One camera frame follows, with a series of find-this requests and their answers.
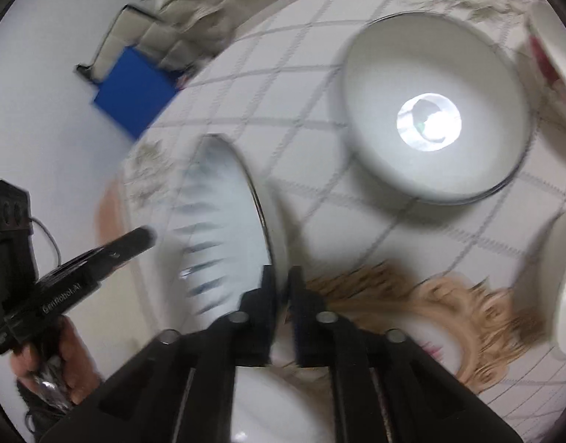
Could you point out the white dish with red print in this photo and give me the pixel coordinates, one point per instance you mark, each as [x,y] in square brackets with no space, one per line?
[555,37]

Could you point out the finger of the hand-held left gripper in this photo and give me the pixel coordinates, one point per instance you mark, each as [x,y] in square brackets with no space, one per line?
[126,247]

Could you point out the blue petal pattern plate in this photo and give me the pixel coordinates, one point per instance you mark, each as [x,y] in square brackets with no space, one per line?
[218,221]

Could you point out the person's left hand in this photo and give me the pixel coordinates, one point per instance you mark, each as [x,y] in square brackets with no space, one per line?
[75,360]

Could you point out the white bowl with dark rim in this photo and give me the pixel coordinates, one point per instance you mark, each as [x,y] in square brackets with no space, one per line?
[379,78]

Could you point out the crumpled clear plastic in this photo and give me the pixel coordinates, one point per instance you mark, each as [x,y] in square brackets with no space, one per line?
[49,385]

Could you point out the beige padded chair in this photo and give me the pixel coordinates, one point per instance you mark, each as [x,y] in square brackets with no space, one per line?
[144,37]

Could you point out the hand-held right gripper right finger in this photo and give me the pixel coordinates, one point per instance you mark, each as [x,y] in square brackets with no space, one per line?
[306,332]

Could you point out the orange-brown cloth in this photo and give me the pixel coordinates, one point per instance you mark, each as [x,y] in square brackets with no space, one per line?
[109,217]

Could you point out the plain white bowl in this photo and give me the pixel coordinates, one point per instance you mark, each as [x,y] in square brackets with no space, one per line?
[564,295]

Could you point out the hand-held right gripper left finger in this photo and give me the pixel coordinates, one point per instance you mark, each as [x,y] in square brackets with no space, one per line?
[259,327]

